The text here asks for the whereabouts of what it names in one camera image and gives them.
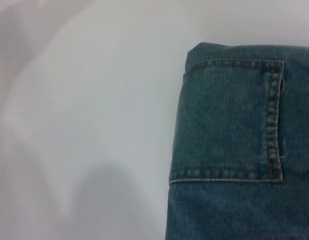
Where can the blue denim shorts with print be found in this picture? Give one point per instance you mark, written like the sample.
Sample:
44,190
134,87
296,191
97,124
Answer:
232,125

